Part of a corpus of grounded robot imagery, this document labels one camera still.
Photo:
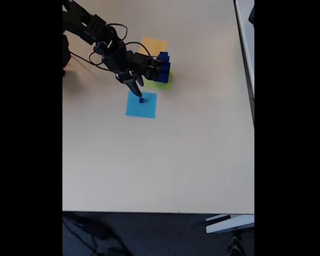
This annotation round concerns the large blue cube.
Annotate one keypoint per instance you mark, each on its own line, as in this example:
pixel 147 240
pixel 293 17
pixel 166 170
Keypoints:
pixel 164 78

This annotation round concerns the medium blue cube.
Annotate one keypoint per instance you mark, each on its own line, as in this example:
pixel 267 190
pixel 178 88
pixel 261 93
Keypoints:
pixel 166 68

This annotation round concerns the small blue cube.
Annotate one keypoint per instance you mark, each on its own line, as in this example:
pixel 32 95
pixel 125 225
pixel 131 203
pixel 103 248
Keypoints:
pixel 164 57

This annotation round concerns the light blue paper square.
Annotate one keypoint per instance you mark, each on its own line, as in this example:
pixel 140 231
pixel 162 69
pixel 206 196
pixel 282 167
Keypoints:
pixel 133 109

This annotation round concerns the green paper square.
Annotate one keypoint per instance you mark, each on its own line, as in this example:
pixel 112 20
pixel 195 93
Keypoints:
pixel 166 85

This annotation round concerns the orange paper square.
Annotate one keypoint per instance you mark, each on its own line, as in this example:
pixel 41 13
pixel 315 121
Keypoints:
pixel 157 45

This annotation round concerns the dark blue object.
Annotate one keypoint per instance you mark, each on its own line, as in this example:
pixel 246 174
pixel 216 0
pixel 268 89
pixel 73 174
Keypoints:
pixel 252 16

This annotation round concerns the white table foot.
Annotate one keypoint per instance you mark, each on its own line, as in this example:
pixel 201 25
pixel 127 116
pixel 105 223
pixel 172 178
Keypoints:
pixel 229 224

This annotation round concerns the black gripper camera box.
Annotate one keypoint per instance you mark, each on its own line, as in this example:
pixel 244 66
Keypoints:
pixel 149 66

